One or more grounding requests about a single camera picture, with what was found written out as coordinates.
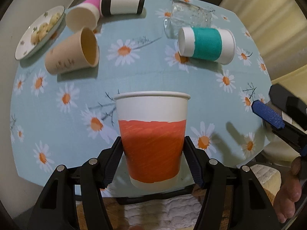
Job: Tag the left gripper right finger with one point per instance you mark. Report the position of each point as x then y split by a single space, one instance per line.
234 198

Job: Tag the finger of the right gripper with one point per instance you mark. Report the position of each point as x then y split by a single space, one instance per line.
267 114

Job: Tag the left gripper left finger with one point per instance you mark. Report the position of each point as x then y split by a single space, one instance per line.
56 207

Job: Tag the orange banded paper cup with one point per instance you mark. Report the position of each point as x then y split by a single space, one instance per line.
152 128

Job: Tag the teal banded paper cup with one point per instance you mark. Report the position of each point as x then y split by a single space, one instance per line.
217 45

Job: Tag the clear glass cup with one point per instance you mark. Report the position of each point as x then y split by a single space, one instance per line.
183 14

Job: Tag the tan kraft paper cup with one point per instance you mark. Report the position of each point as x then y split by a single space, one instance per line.
79 51

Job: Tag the pink banded paper cup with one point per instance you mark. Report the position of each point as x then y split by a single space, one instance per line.
85 14

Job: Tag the black banded paper cup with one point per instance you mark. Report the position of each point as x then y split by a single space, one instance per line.
121 7

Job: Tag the person's right hand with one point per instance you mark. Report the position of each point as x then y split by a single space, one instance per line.
289 194

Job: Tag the blue daisy tablecloth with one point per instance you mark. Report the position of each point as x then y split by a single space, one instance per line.
69 118

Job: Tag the cream curtain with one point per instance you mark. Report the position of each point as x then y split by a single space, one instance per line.
278 27

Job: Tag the white floral plate with snacks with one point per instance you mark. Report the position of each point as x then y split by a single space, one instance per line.
39 32

